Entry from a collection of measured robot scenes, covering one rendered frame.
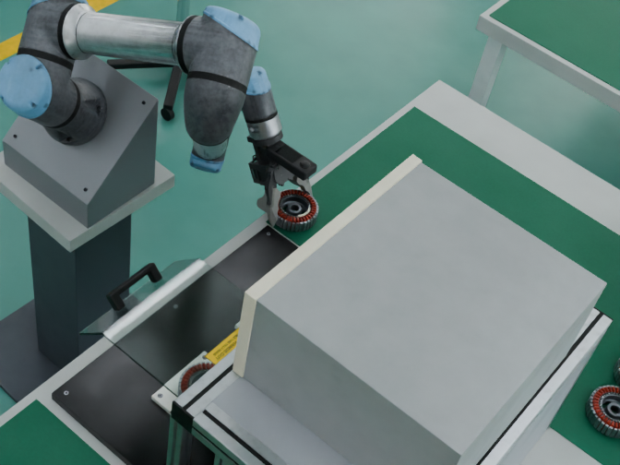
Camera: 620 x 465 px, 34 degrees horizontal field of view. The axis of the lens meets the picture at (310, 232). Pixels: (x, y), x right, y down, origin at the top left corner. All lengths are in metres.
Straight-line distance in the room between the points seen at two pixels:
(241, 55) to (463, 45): 2.48
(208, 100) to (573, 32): 1.58
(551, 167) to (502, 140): 0.15
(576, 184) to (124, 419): 1.33
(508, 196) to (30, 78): 1.19
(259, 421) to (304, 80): 2.49
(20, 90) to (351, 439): 1.03
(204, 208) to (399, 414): 2.07
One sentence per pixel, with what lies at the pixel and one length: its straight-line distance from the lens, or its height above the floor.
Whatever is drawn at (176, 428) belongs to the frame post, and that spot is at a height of 1.00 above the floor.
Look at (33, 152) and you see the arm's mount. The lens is 2.39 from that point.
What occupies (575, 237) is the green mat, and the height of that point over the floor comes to 0.75.
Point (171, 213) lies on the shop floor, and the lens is 3.41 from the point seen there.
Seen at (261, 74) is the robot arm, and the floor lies 1.07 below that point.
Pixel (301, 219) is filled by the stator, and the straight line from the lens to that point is 2.36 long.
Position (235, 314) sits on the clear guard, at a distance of 1.81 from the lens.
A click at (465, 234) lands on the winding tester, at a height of 1.32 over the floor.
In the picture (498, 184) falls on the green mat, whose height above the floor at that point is 0.75.
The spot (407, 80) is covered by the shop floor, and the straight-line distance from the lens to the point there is 4.09.
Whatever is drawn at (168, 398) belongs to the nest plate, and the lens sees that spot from 2.04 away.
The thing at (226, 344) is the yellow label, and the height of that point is 1.07.
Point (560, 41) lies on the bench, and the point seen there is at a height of 0.75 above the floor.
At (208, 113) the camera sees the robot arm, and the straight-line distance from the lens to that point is 1.94.
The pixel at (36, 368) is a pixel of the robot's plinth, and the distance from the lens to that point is 3.01.
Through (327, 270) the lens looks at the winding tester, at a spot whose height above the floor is 1.32.
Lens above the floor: 2.50
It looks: 47 degrees down
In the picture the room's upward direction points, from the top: 12 degrees clockwise
